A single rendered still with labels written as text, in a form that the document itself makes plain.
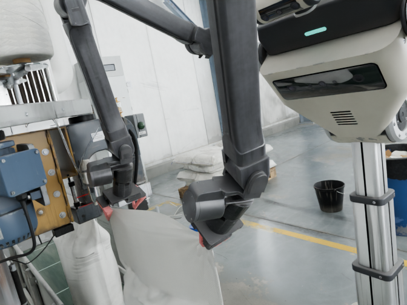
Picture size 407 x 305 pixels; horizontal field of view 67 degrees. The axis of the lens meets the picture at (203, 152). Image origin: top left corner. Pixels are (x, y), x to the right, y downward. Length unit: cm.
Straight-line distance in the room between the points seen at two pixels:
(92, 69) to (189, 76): 579
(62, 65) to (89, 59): 351
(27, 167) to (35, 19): 37
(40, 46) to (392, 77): 84
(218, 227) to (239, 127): 23
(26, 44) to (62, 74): 344
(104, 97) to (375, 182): 85
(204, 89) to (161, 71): 112
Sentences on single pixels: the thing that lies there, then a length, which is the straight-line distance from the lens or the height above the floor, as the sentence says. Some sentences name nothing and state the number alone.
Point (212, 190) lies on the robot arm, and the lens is 53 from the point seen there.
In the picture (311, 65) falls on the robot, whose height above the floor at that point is 138.
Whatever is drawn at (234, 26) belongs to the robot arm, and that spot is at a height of 143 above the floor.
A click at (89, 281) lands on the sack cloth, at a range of 153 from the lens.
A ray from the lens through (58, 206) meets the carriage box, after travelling 111.
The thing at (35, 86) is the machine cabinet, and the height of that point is 176.
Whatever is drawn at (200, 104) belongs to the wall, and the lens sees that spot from 670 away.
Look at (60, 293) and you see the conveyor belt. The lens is 216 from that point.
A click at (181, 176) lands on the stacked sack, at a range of 422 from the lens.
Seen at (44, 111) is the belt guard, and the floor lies 139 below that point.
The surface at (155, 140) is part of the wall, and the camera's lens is 598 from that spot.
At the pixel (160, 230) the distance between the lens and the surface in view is 82.
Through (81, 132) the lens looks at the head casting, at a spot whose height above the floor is 131.
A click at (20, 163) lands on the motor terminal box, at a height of 128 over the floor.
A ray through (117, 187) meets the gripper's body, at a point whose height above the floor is 113.
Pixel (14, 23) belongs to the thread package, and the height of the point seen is 160.
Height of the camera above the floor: 136
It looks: 10 degrees down
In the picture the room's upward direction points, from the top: 10 degrees counter-clockwise
